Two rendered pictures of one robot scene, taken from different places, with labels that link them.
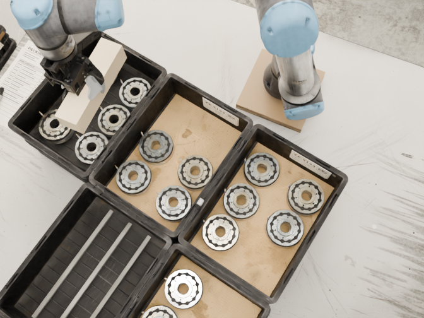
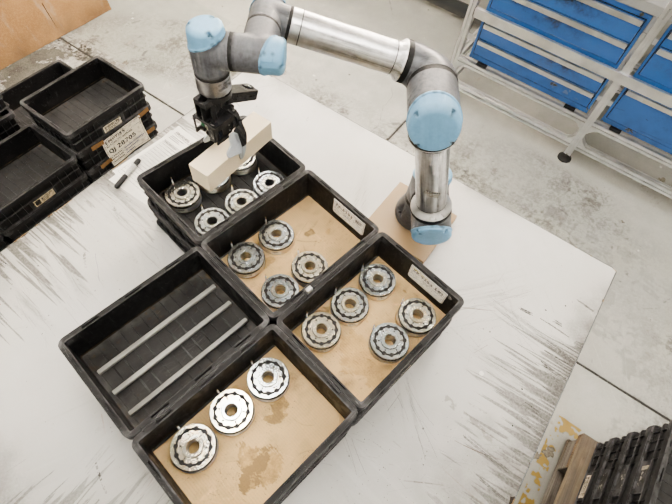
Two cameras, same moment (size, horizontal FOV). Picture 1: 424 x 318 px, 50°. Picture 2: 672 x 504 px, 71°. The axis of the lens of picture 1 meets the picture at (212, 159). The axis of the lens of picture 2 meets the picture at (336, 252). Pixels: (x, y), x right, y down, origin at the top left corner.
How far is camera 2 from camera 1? 0.28 m
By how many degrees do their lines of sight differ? 13
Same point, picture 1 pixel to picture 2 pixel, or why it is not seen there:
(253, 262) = (349, 370)
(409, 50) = not seen: hidden behind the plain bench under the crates
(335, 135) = (457, 276)
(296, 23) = (443, 110)
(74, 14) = (241, 48)
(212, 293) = (297, 391)
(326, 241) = (428, 376)
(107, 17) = (270, 59)
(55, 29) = (219, 59)
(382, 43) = not seen: hidden behind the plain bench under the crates
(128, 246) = (221, 324)
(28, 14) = (200, 34)
